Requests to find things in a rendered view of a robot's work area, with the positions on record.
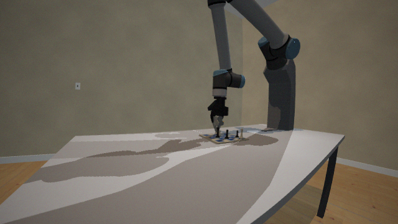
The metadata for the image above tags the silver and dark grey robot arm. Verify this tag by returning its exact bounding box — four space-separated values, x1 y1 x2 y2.
208 0 300 97

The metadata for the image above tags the blue and tan chessboard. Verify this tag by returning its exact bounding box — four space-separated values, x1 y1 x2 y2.
199 133 249 144

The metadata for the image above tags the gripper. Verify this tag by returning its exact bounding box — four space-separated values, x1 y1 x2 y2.
210 96 228 131

